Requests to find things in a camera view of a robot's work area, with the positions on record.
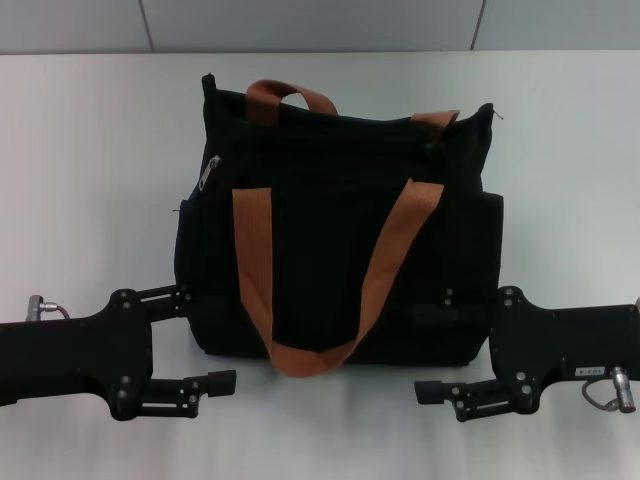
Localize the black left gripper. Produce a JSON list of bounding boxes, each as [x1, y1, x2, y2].
[[0, 282, 238, 422]]

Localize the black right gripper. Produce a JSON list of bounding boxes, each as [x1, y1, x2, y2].
[[413, 285, 640, 422]]

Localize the black bag with brown handles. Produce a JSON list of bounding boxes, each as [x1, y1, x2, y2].
[[172, 72, 505, 380]]

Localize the silver zipper pull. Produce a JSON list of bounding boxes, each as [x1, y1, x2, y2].
[[196, 154, 222, 192]]

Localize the grey left gripper cable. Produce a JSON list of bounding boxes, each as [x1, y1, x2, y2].
[[26, 294, 74, 319]]

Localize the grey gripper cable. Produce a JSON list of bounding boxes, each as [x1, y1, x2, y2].
[[579, 366, 640, 416], [26, 294, 74, 319]]

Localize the grey right gripper cable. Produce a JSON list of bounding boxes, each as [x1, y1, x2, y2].
[[579, 366, 640, 416]]

